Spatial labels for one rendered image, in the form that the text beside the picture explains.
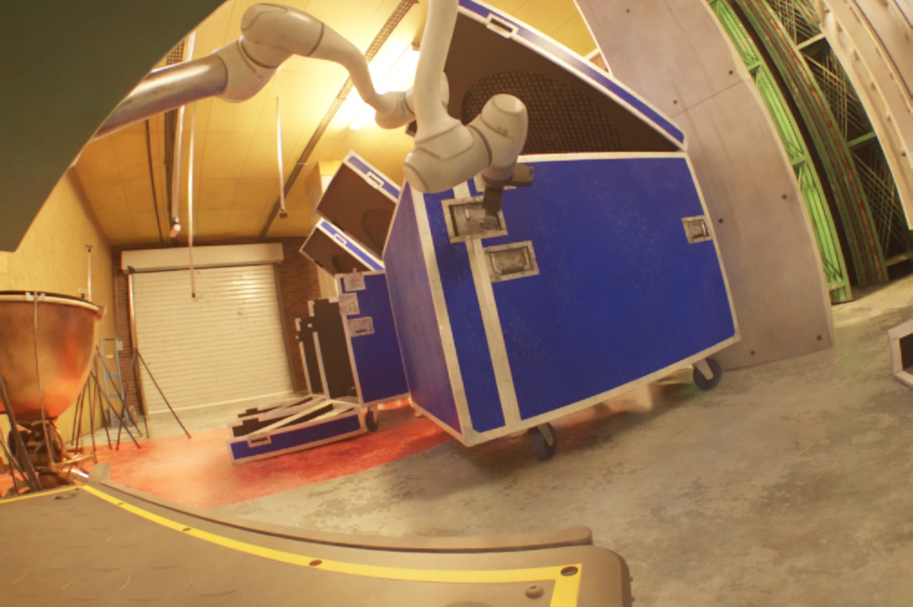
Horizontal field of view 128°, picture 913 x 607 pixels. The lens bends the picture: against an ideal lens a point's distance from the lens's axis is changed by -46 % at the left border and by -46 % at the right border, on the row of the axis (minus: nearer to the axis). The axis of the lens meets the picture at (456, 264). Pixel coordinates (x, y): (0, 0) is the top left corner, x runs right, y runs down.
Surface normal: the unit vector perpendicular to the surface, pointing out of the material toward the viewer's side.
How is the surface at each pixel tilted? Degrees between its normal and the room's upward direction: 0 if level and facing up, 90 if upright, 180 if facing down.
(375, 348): 90
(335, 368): 90
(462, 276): 90
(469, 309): 90
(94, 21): 180
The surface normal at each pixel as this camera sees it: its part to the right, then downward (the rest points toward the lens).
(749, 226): -0.79, 0.06
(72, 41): 0.21, 0.96
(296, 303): 0.58, -0.27
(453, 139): 0.44, 0.13
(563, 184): 0.25, -0.22
